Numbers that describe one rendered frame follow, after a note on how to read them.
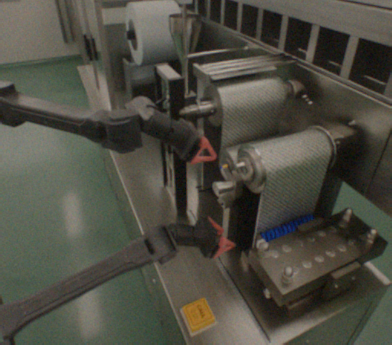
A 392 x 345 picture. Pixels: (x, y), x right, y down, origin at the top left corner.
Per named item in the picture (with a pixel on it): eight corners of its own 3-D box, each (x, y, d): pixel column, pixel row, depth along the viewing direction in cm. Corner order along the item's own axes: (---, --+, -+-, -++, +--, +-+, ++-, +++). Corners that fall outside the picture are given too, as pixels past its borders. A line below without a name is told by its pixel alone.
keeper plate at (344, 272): (321, 294, 92) (330, 273, 86) (345, 281, 96) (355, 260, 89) (327, 302, 90) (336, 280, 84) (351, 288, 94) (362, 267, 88)
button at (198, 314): (182, 310, 89) (182, 306, 88) (204, 301, 92) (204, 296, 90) (192, 333, 84) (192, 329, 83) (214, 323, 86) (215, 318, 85)
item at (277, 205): (254, 235, 97) (261, 191, 87) (312, 213, 105) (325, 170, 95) (255, 236, 97) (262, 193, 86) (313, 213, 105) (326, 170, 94)
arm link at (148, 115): (138, 134, 64) (153, 111, 63) (129, 120, 69) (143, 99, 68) (164, 145, 68) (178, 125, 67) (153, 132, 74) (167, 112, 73)
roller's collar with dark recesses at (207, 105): (192, 113, 105) (192, 96, 101) (208, 110, 107) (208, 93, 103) (200, 122, 100) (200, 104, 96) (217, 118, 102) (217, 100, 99)
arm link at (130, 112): (118, 155, 66) (111, 119, 61) (106, 132, 74) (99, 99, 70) (170, 142, 70) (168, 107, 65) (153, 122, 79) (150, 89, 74)
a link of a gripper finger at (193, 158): (211, 174, 76) (183, 161, 70) (198, 158, 81) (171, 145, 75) (227, 151, 74) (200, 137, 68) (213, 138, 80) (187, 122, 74)
